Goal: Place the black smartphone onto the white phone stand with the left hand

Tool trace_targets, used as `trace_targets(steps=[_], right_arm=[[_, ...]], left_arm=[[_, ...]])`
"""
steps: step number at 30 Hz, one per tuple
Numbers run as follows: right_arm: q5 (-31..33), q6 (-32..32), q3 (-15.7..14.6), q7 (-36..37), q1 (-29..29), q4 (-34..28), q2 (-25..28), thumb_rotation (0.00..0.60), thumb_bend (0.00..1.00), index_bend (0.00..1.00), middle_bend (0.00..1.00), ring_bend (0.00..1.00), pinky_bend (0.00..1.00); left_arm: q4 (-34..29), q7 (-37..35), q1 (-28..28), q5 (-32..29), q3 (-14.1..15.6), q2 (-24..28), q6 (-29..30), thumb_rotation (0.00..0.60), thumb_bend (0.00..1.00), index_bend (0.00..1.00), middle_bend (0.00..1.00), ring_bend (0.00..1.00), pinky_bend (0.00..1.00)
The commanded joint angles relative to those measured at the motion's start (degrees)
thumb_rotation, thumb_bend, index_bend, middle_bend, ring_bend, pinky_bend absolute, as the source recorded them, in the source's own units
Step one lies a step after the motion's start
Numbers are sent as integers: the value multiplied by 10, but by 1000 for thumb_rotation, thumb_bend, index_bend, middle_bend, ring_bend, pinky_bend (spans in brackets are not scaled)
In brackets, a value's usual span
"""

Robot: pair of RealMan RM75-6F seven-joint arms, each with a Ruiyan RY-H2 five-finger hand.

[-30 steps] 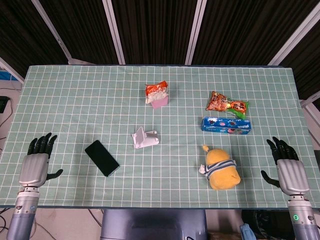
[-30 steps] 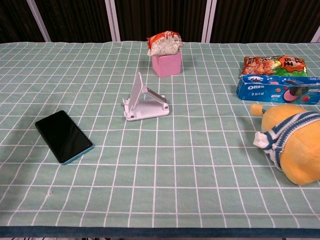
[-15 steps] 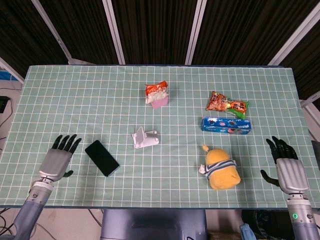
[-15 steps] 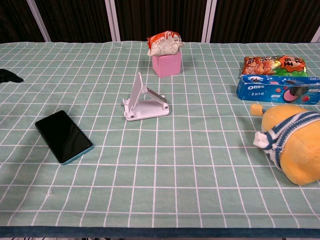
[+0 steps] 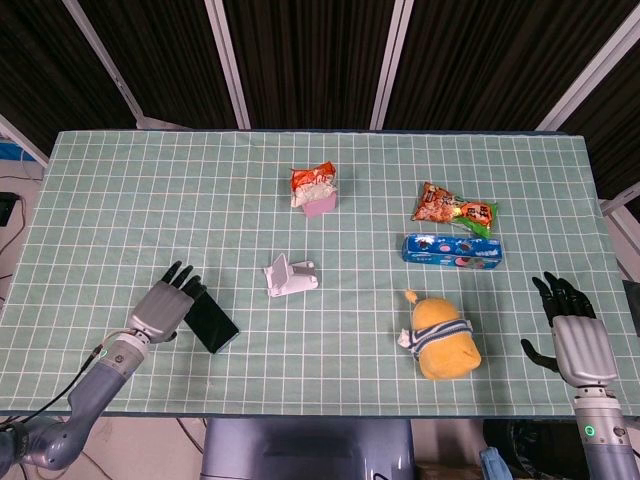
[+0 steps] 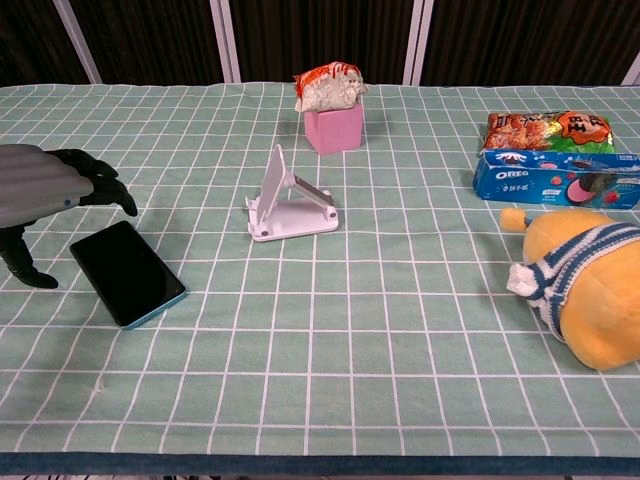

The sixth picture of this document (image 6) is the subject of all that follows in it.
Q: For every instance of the white frame post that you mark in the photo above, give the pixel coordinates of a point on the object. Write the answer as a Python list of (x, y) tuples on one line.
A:
[(77, 40), (417, 40), (632, 74), (226, 40)]

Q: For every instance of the orange green snack bag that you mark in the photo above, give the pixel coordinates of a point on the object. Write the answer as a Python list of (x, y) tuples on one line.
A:
[(547, 131)]

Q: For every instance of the black smartphone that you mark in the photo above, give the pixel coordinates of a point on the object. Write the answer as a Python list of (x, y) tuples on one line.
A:
[(127, 272)]

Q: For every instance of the green checked tablecloth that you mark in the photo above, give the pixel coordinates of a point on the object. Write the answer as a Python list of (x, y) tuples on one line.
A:
[(320, 360)]

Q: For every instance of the pink cube box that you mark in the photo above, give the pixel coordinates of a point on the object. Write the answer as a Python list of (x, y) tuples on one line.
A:
[(334, 131)]

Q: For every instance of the dark pleated curtain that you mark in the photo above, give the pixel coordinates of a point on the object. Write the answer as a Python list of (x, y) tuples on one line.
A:
[(320, 35)]

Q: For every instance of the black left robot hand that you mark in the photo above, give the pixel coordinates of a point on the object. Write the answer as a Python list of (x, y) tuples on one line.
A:
[(45, 180)]

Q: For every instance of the white folding phone stand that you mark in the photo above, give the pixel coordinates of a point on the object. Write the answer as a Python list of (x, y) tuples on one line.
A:
[(295, 220)]

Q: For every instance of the blue Oreo cookie box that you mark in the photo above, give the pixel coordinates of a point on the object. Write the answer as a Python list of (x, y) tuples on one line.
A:
[(550, 177)]

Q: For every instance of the crumpled orange white snack bag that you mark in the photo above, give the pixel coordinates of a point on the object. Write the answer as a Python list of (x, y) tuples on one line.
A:
[(327, 90)]

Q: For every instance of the yellow plush toy striped scarf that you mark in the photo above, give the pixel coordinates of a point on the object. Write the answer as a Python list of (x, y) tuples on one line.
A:
[(595, 295)]

